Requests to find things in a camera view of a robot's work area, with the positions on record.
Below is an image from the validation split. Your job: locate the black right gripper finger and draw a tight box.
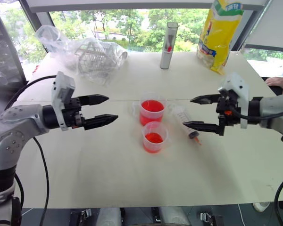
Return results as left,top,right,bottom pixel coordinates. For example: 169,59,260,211
190,94,220,105
182,121,220,135

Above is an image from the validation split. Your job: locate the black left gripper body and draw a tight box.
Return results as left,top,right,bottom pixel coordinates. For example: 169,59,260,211
60,97,86,130

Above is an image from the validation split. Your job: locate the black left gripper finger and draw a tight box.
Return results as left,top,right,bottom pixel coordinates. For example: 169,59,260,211
78,94,110,106
83,114,119,131

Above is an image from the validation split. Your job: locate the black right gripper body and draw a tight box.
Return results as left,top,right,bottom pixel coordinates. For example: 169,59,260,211
216,90,241,137

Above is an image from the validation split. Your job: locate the clear plastic syringe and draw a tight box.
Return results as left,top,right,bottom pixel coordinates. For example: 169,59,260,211
168,104,203,146

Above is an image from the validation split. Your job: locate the small clear cup red liquid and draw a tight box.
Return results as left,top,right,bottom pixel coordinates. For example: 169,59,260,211
141,121,172,155

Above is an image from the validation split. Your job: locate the large clear cup red liquid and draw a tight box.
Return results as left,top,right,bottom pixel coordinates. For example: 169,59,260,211
131,92,168,127

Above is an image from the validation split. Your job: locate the person's bare hand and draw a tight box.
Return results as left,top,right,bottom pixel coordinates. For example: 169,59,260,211
265,76,283,95

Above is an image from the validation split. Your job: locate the yellow printed bag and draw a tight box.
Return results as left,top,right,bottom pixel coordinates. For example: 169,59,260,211
196,0,245,76

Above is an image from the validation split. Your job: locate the tall silver cylinder container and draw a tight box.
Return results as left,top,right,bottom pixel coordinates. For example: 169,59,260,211
159,21,179,70

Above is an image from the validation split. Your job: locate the metal latch clasp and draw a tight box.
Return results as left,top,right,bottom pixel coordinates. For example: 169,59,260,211
200,211,224,226
70,208,93,226

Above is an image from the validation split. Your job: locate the small white round object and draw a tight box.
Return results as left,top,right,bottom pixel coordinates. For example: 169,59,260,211
253,202,271,212

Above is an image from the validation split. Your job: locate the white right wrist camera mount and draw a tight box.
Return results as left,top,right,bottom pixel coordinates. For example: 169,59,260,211
217,72,250,129

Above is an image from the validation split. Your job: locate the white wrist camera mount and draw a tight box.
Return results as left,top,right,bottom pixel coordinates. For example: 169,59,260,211
50,71,76,131
217,72,250,129

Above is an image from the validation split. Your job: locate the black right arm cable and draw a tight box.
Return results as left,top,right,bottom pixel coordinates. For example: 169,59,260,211
228,108,283,121
273,172,283,226

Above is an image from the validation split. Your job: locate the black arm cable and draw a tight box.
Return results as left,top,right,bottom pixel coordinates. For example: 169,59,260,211
273,172,283,226
32,136,50,226
4,75,58,110
228,108,283,121

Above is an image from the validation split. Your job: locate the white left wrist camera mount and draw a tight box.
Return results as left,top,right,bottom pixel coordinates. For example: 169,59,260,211
50,71,76,131

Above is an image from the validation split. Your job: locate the clear bag with wire basket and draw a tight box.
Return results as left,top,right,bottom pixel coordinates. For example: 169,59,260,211
34,24,130,88

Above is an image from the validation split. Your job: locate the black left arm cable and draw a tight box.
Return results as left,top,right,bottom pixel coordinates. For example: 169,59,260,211
32,136,50,226
4,75,58,110

